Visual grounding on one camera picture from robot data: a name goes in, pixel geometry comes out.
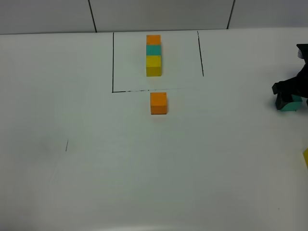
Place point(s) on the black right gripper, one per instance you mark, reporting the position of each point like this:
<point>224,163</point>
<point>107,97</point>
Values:
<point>297,85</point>

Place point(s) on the yellow template cube block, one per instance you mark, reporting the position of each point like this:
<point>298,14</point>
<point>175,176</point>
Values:
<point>153,65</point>

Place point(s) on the teal template cube block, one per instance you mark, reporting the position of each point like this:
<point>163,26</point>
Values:
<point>153,50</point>

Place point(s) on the orange template cube block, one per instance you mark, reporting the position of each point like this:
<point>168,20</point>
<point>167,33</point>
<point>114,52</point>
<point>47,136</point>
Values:
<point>153,40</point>

